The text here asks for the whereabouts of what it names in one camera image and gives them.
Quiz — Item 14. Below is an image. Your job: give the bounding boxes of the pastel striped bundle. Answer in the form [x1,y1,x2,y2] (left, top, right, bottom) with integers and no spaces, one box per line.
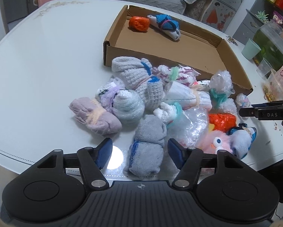
[235,93,251,109]

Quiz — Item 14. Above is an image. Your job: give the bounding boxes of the white purple-band sock bundle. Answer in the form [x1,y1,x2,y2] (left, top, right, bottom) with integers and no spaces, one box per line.
[95,77,145,126]

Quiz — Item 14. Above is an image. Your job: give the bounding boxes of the pink fluffy monster toy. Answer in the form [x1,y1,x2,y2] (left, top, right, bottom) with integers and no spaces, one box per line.
[196,124,233,154]

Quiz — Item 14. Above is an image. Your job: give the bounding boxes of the white teal-tie sock bundle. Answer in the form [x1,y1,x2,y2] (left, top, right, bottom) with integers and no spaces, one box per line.
[153,102,182,125]

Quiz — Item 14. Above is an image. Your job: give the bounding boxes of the clear plastic bag bundle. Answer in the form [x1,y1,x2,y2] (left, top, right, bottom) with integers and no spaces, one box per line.
[165,107,209,148]

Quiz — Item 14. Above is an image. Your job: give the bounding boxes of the lilac sock bundle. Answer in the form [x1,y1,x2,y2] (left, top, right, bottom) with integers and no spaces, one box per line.
[69,97,122,135]

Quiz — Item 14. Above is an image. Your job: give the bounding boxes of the mint green cup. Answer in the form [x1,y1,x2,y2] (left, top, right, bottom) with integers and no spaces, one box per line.
[241,39,261,60]

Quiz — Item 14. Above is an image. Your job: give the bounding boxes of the large white knit sock bundle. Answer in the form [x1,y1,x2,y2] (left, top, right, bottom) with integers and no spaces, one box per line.
[111,56,165,111]

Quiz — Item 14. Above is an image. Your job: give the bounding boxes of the glass fish tank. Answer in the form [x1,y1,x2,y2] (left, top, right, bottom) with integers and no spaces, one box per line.
[253,21,283,71]

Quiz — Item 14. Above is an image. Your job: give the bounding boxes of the white magenta green-tie bundle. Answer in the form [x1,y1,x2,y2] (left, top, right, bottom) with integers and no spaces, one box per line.
[153,65,200,88]

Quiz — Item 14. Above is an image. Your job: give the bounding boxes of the white ribbed sock bundle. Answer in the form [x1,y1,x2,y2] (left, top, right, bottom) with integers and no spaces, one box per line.
[163,81,212,111]

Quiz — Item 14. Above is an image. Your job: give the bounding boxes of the grey sock bundle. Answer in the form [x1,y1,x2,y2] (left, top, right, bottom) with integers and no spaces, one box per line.
[124,115,167,178]

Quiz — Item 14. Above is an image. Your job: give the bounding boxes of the blue white sock bundle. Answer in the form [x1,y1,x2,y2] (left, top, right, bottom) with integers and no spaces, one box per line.
[147,14,181,41]
[227,123,257,159]

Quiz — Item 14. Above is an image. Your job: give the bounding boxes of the clear plastic cup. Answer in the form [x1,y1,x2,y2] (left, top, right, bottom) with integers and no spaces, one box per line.
[256,58,272,79]

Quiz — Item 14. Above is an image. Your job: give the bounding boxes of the bubble wrap teal-tie bundle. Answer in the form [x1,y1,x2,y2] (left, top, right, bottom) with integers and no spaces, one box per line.
[209,70,235,109]

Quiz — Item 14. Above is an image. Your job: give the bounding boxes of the decorated fridge door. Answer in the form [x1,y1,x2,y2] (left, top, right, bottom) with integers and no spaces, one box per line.
[202,0,243,32]

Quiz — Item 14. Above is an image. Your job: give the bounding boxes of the orange plastic bundle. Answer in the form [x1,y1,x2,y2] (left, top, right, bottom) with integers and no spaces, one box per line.
[129,16,150,32]
[209,113,237,133]

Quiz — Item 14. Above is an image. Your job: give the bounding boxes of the pile of seed shells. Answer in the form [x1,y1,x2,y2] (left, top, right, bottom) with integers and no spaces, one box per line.
[227,36,238,46]

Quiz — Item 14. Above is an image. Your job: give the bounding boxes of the grey cabinet with drawers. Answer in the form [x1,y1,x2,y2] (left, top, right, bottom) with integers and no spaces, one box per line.
[233,0,283,44]

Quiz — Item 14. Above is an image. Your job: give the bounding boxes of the brown cardboard tray box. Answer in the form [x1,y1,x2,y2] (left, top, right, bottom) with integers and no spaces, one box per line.
[103,5,253,95]

